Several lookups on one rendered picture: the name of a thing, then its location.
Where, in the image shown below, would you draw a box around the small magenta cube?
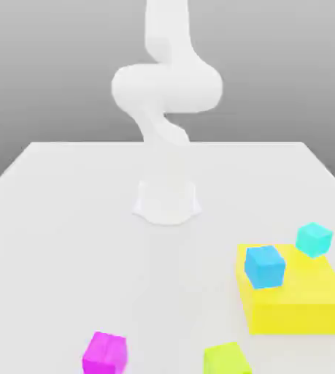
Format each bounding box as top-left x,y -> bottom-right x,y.
81,330 -> 128,374

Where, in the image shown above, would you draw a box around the large yellow box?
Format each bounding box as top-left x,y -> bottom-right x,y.
236,243 -> 335,336

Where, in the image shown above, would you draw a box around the small blue cube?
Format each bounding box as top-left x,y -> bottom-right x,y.
244,245 -> 287,290

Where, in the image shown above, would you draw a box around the small lime cube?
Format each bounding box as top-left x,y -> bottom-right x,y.
203,341 -> 253,374

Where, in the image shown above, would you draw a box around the small turquoise cube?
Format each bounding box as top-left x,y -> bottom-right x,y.
295,221 -> 334,260

